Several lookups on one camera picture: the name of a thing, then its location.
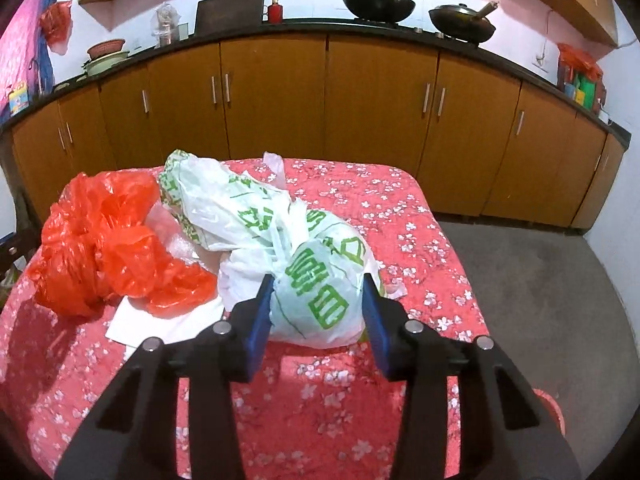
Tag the red plastic colander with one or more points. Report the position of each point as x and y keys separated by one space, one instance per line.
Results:
x=105 y=49

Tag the blue cup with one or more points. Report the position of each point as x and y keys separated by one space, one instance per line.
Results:
x=569 y=87

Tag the white paper sheet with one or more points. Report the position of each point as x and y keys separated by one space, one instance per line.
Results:
x=165 y=327

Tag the red bag over condiments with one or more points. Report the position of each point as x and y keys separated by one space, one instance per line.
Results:
x=580 y=60

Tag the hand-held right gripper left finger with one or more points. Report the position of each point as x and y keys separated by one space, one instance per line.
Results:
x=260 y=330

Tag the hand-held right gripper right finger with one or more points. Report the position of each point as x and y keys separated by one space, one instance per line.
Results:
x=377 y=330

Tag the jar in clear bag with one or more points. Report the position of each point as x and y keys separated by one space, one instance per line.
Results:
x=165 y=25

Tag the large red plastic bag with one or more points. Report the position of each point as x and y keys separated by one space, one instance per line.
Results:
x=70 y=245

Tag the wooden base cabinets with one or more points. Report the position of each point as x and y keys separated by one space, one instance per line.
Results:
x=375 y=100

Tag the dark cutting board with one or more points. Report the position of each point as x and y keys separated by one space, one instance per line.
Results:
x=230 y=10

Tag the black kitchen countertop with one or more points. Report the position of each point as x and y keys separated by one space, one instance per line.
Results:
x=300 y=27

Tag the white green-printed plastic bag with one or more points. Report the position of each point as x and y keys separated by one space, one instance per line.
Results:
x=220 y=195
x=320 y=280

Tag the red floral tablecloth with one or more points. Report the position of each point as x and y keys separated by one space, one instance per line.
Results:
x=350 y=400

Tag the gas stove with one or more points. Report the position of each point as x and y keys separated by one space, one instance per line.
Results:
x=425 y=32

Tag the green container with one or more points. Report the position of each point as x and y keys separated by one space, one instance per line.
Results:
x=586 y=85

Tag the hanging red plastic bag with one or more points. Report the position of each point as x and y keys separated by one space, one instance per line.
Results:
x=55 y=22

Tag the black wok with lid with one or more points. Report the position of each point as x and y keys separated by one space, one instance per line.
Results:
x=460 y=22

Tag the pink cloth with blue border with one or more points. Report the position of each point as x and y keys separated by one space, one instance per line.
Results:
x=25 y=40

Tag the yellow and blue detergent box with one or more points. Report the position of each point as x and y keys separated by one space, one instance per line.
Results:
x=18 y=99

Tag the red plastic wastebasket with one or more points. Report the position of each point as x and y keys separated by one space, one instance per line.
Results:
x=552 y=410

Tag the wall power outlet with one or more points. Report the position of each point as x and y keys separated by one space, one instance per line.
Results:
x=539 y=59

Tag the red bottle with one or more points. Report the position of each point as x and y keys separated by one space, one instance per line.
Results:
x=275 y=11

